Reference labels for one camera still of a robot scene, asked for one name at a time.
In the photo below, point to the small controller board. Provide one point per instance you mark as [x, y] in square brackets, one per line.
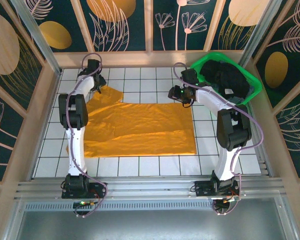
[86, 203]
[230, 199]

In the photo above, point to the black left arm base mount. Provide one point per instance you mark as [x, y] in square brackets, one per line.
[95, 190]

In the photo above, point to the grey metal sheet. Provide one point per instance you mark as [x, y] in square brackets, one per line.
[150, 225]

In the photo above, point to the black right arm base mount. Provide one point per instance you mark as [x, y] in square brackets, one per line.
[202, 190]

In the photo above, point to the light wooden enclosure frame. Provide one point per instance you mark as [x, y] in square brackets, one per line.
[150, 58]

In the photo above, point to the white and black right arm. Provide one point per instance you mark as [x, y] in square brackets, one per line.
[226, 162]

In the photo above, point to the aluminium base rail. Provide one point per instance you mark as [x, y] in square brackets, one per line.
[150, 187]

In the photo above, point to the black t-shirt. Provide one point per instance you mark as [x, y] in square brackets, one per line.
[227, 75]

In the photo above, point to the grey cloth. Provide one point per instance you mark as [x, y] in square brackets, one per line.
[236, 100]

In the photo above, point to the yellow t-shirt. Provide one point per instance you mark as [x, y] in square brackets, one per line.
[145, 125]

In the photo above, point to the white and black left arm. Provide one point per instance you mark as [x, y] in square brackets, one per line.
[76, 150]

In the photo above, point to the aluminium side rail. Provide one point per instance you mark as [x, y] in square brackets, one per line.
[265, 165]

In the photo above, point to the dark floral wall panel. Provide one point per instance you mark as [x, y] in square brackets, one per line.
[10, 50]
[285, 55]
[2, 135]
[115, 25]
[185, 25]
[55, 32]
[295, 135]
[240, 25]

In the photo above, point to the green plastic basket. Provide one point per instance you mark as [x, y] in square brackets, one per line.
[197, 66]

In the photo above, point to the aluminium corner post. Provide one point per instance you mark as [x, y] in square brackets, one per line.
[257, 30]
[40, 42]

